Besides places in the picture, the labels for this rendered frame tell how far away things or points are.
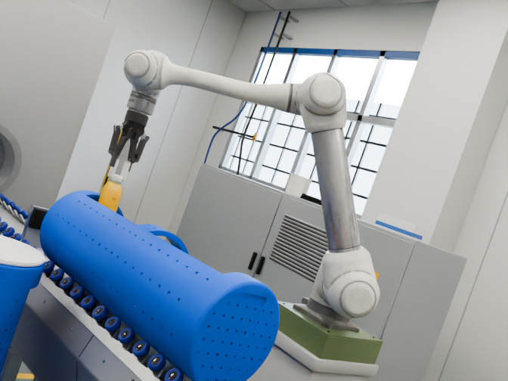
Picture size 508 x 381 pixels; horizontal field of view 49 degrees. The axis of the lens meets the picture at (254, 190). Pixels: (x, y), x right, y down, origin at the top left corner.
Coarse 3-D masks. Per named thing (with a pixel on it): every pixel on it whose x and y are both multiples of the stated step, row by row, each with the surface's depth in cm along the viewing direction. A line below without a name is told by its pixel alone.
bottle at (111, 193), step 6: (108, 186) 186; (114, 186) 186; (120, 186) 188; (102, 192) 186; (108, 192) 185; (114, 192) 186; (120, 192) 187; (102, 198) 186; (108, 198) 185; (114, 198) 186; (120, 198) 189; (102, 204) 185; (108, 204) 185; (114, 204) 186; (114, 210) 187
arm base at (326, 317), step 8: (296, 304) 197; (304, 304) 204; (312, 304) 192; (320, 304) 190; (304, 312) 193; (312, 312) 191; (320, 312) 189; (328, 312) 189; (320, 320) 187; (328, 320) 187; (336, 320) 189; (344, 320) 190; (328, 328) 185; (336, 328) 188; (344, 328) 190; (352, 328) 192
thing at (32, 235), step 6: (30, 210) 215; (36, 210) 213; (42, 210) 215; (30, 216) 214; (36, 216) 213; (42, 216) 215; (30, 222) 214; (36, 222) 214; (24, 228) 215; (30, 228) 215; (36, 228) 215; (24, 234) 214; (30, 234) 215; (36, 234) 217; (30, 240) 216; (36, 240) 218; (36, 246) 218
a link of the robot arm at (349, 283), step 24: (312, 96) 163; (336, 96) 162; (312, 120) 168; (336, 120) 168; (312, 144) 174; (336, 144) 169; (336, 168) 169; (336, 192) 170; (336, 216) 170; (336, 240) 171; (336, 264) 169; (360, 264) 168; (336, 288) 166; (360, 288) 163; (336, 312) 171; (360, 312) 165
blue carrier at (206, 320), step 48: (96, 192) 195; (48, 240) 181; (96, 240) 162; (144, 240) 154; (96, 288) 158; (144, 288) 140; (192, 288) 132; (240, 288) 130; (144, 336) 142; (192, 336) 124; (240, 336) 134
